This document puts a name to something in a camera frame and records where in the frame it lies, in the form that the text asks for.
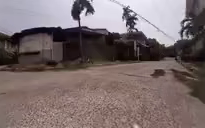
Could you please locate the worn grey concrete road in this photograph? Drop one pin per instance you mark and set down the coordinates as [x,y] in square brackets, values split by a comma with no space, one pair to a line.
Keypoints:
[100,96]

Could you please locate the cluster of trees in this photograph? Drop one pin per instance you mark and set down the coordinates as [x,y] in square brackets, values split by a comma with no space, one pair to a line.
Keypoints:
[196,31]

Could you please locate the row of houses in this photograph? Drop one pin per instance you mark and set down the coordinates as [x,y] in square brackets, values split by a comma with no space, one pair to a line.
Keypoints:
[133,45]

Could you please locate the tall palm tree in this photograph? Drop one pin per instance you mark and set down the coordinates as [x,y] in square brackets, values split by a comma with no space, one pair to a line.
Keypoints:
[80,10]

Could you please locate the grey concrete building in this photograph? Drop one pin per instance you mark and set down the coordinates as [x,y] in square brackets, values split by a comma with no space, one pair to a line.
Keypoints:
[36,46]

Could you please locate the grass and dirt verge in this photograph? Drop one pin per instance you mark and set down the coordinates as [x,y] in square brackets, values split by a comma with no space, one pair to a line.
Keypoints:
[40,67]

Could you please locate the muddy puddle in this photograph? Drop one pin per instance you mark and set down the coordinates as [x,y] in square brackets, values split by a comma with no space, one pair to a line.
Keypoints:
[157,72]

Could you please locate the tall pale building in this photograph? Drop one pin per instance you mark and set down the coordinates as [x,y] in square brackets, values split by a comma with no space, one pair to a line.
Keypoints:
[198,6]

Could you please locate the wet dirt verge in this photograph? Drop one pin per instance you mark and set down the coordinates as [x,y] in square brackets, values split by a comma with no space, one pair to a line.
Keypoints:
[201,85]

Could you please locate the dark low-roofed building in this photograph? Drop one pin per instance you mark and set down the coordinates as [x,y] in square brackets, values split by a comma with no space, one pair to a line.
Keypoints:
[90,43]

